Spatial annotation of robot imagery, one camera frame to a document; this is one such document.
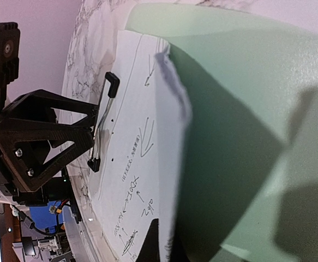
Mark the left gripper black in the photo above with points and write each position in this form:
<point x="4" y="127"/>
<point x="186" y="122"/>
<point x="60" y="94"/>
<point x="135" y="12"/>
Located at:
<point x="31" y="153"/>

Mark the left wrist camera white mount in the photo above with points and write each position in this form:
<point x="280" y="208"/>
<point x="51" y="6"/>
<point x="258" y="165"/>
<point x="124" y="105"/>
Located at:
<point x="9" y="57"/>

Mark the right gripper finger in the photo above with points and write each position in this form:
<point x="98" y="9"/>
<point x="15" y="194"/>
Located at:
<point x="150" y="248"/>

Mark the green translucent clipboard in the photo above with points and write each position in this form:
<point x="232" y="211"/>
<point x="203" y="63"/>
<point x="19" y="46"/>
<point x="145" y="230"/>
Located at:
<point x="250" y="187"/>

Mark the aluminium front rail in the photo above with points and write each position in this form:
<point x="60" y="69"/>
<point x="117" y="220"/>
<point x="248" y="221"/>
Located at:
<point x="87" y="240"/>

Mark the printed white paper sheet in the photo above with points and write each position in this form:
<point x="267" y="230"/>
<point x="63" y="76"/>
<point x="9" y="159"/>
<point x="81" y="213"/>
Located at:
<point x="142" y="147"/>

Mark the metal clipboard clip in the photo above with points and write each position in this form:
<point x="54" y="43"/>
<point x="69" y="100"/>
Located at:
<point x="95" y="152"/>

